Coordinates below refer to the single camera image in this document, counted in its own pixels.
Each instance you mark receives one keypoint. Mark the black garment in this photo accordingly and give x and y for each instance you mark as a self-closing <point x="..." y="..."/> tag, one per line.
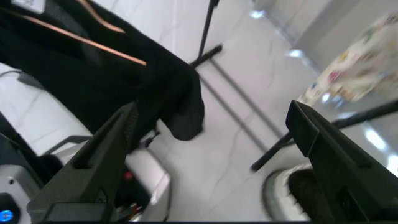
<point x="93" y="87"/>

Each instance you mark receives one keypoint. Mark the cream printed garment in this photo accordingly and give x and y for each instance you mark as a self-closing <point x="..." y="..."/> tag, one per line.
<point x="360" y="74"/>

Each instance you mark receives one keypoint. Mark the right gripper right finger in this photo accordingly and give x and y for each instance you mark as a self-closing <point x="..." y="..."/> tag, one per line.
<point x="354" y="186"/>

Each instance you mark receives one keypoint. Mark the pink clothes hanger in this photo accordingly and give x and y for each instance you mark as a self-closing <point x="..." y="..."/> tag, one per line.
<point x="93" y="43"/>

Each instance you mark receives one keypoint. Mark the white laundry basket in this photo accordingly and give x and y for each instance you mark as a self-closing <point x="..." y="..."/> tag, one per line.
<point x="298" y="193"/>

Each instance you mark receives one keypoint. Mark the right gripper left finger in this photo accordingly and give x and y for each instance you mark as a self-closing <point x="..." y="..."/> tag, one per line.
<point x="84" y="189"/>

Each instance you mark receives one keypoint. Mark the white curtain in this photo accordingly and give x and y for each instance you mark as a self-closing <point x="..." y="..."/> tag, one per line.
<point x="311" y="25"/>

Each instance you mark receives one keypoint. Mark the black clothes rack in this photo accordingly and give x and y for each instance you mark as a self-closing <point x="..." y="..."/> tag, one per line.
<point x="205" y="56"/>

